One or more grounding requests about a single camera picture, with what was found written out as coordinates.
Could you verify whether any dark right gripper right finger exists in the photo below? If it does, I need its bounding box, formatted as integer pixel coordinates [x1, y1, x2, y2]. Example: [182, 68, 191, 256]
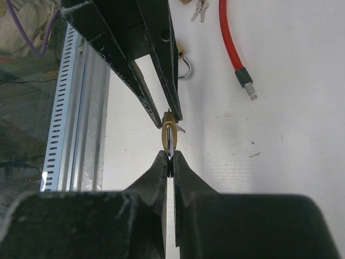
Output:
[173, 151, 340, 258]

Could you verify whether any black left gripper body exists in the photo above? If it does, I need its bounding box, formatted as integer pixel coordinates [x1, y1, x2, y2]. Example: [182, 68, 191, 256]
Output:
[91, 1, 147, 61]

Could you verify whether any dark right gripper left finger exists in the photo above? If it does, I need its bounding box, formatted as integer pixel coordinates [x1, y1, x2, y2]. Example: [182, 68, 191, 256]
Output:
[1, 151, 168, 258]

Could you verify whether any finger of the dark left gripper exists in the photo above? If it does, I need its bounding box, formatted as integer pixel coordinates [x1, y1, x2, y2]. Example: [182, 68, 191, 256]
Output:
[136, 1, 183, 121]
[61, 1, 162, 128]

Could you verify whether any medium brass padlock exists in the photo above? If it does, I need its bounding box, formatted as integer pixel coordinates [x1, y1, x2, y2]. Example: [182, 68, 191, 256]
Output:
[176, 42, 192, 79]

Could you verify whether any small brass long-shackle padlock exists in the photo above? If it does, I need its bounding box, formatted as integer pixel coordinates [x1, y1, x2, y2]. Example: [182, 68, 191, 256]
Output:
[161, 109, 187, 180]

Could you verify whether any large brass padlock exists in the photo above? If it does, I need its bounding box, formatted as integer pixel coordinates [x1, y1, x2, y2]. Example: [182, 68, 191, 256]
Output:
[179, 0, 210, 23]

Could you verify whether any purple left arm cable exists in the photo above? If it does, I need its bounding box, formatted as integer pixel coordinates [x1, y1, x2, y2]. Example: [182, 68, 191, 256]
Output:
[5, 0, 61, 57]

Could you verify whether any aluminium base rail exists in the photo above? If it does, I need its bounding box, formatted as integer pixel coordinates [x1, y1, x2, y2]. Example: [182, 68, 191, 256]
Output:
[58, 37, 110, 192]

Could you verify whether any white slotted cable duct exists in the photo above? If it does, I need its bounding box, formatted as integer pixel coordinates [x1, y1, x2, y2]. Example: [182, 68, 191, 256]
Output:
[40, 25, 78, 192]

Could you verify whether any thick red cable lock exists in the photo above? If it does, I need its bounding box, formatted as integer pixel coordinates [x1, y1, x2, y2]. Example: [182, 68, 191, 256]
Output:
[218, 0, 257, 100]

